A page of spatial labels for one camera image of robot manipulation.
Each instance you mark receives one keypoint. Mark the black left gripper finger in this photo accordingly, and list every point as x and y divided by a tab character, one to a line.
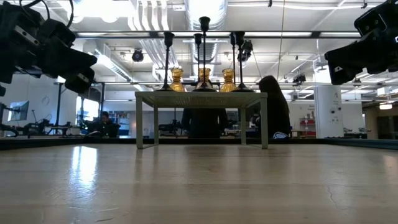
81	82
68	60

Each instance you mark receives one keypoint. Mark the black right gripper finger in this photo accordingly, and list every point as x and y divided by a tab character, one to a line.
351	54
348	73

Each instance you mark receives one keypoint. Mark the amber glass candle holder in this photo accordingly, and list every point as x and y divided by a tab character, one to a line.
177	77
228	79
200	74

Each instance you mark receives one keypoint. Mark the tall black metal candlestick holder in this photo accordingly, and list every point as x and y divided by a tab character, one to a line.
204	23

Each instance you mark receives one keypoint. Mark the black background robot arm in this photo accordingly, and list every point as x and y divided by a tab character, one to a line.
40	127

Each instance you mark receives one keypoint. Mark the white round column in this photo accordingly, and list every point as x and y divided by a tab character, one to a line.
328	115

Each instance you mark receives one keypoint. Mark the black ceiling spotlight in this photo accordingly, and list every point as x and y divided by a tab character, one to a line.
299	79
137	55
247	46

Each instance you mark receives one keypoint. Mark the person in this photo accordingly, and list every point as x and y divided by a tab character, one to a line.
204	124
105	126
275	109

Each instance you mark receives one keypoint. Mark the computer monitor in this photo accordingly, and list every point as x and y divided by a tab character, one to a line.
19	110

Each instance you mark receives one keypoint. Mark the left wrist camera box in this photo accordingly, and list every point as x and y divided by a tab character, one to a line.
59	31

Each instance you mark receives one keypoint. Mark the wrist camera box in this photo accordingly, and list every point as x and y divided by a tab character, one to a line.
59	31
371	20

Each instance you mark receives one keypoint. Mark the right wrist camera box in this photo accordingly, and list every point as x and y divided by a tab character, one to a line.
371	20

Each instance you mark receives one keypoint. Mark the silver ceiling ventilation duct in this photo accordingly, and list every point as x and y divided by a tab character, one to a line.
217	9

